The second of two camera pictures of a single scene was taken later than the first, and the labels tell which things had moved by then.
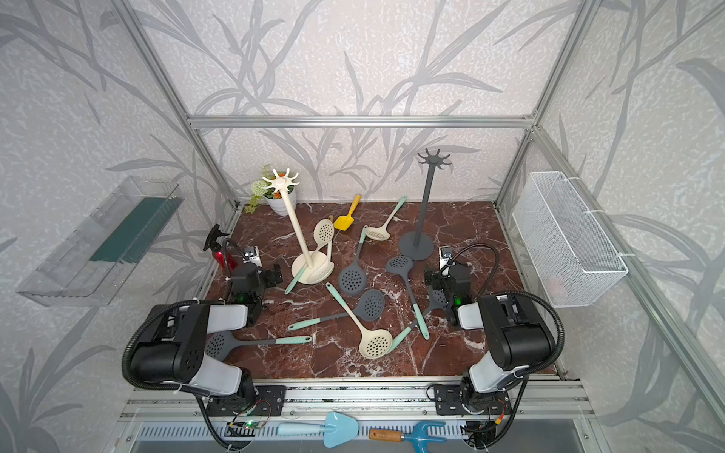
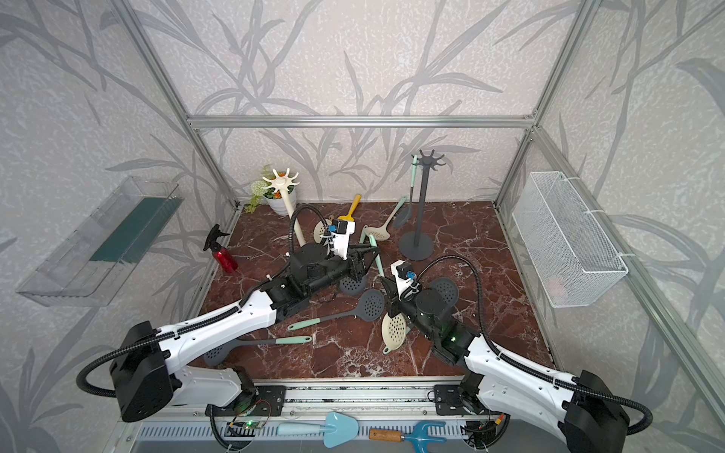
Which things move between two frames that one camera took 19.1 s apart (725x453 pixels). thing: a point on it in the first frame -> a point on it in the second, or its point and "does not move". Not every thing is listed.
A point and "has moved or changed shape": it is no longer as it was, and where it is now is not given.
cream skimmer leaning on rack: x=323 y=233 does not move
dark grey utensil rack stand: x=418 y=245 does not move
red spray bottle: x=213 y=244 does not move
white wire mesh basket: x=574 y=256 does not move
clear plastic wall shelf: x=82 y=265 does not move
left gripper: x=271 y=281 -> x=354 y=262
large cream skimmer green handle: x=374 y=343 -> x=386 y=350
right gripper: x=436 y=276 -> x=394 y=298
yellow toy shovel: x=345 y=222 does not move
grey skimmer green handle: x=402 y=265 has moved or changed shape
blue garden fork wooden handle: x=418 y=438 does not move
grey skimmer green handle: x=369 y=307 does not move
